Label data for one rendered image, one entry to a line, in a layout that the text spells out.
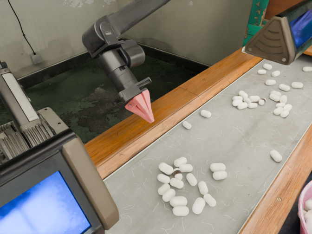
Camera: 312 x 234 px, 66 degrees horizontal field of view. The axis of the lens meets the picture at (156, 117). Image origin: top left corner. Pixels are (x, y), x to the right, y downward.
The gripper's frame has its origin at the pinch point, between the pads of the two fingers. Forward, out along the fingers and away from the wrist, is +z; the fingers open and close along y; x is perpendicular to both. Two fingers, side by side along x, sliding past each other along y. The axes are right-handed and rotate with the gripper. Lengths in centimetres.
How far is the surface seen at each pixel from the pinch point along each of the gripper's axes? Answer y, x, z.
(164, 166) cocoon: -4.2, 0.4, 11.4
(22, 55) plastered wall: 32, 161, -115
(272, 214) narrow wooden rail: 1.2, -15.1, 29.8
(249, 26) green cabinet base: 85, 10, -11
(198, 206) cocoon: -7.4, -7.3, 20.8
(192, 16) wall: 161, 87, -60
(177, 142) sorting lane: 5.9, 4.6, 9.5
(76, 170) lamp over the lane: -29.3, -34.1, 0.9
